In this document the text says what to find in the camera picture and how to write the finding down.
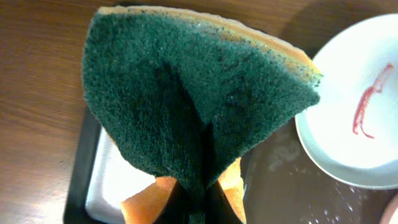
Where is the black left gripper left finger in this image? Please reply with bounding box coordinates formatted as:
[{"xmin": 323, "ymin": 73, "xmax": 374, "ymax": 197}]
[{"xmin": 153, "ymin": 182, "xmax": 190, "ymax": 224}]

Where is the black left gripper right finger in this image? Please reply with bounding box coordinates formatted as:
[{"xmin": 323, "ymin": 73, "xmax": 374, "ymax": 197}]
[{"xmin": 205, "ymin": 181, "xmax": 242, "ymax": 224}]

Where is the green and yellow sponge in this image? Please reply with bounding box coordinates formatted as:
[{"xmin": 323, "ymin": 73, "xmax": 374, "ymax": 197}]
[{"xmin": 82, "ymin": 6, "xmax": 322, "ymax": 223}]

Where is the pink plate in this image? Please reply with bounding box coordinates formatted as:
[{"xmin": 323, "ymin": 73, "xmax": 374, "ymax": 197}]
[{"xmin": 379, "ymin": 194, "xmax": 398, "ymax": 224}]

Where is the dark brown serving tray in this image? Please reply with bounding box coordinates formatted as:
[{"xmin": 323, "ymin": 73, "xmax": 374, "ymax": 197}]
[{"xmin": 241, "ymin": 121, "xmax": 397, "ymax": 224}]

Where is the black tray with soapy water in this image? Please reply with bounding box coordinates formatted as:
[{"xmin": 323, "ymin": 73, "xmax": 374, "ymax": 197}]
[{"xmin": 63, "ymin": 108, "xmax": 155, "ymax": 223}]

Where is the pale green plate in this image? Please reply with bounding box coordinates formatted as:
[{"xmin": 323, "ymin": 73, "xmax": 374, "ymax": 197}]
[{"xmin": 295, "ymin": 14, "xmax": 397, "ymax": 190}]

